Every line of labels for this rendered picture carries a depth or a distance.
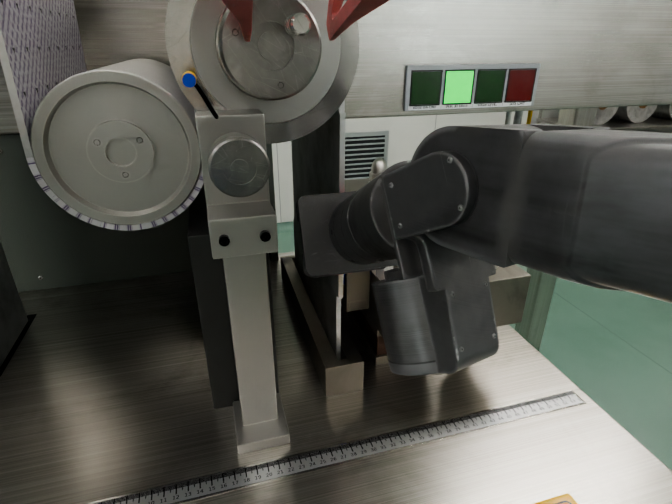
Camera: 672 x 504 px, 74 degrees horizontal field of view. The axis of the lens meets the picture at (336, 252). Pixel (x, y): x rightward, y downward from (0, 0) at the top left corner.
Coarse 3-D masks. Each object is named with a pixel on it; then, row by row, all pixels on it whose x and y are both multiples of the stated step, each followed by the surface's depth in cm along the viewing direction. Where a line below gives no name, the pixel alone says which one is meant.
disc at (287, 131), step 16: (176, 0) 31; (192, 0) 32; (176, 16) 32; (176, 32) 32; (352, 32) 35; (176, 48) 32; (352, 48) 36; (176, 64) 33; (192, 64) 33; (352, 64) 36; (336, 80) 37; (352, 80) 37; (192, 96) 34; (208, 96) 34; (336, 96) 37; (320, 112) 37; (272, 128) 37; (288, 128) 37; (304, 128) 37
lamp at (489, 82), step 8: (480, 72) 74; (488, 72) 75; (496, 72) 75; (504, 72) 75; (480, 80) 75; (488, 80) 75; (496, 80) 76; (480, 88) 75; (488, 88) 76; (496, 88) 76; (480, 96) 76; (488, 96) 76; (496, 96) 77
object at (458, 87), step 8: (448, 72) 73; (456, 72) 73; (464, 72) 73; (472, 72) 74; (448, 80) 73; (456, 80) 74; (464, 80) 74; (472, 80) 74; (448, 88) 74; (456, 88) 74; (464, 88) 75; (448, 96) 74; (456, 96) 75; (464, 96) 75
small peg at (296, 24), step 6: (288, 18) 31; (294, 18) 30; (300, 18) 30; (306, 18) 30; (288, 24) 30; (294, 24) 30; (300, 24) 30; (306, 24) 30; (288, 30) 31; (294, 30) 30; (300, 30) 30; (306, 30) 30
